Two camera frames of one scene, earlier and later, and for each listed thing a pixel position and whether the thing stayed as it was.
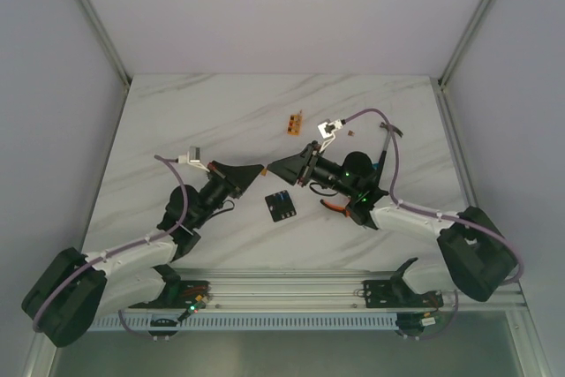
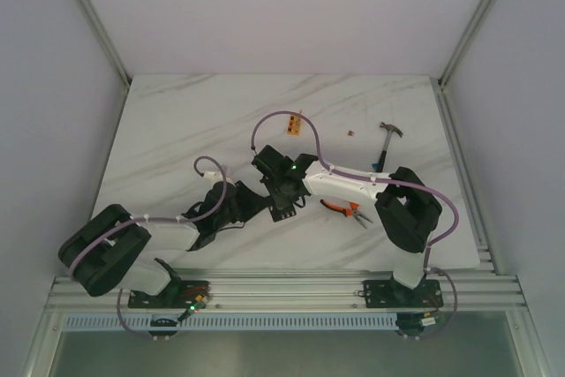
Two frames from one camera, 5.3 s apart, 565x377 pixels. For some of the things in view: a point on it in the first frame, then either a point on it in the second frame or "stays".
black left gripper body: [225, 179] → [246, 202]
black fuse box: [280, 206] stays
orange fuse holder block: [294, 124] stays
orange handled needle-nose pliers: [344, 209] stays
